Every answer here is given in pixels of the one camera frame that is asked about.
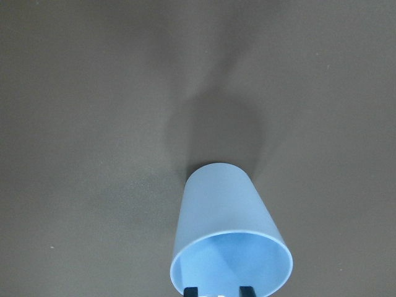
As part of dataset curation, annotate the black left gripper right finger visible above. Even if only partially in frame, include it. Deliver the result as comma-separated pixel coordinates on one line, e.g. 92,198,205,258
239,286,254,297

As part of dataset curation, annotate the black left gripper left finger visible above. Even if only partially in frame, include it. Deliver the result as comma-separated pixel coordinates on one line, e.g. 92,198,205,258
183,287,199,297

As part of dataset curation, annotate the light blue plastic cup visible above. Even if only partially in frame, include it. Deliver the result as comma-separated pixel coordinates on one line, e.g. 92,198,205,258
170,163,293,296

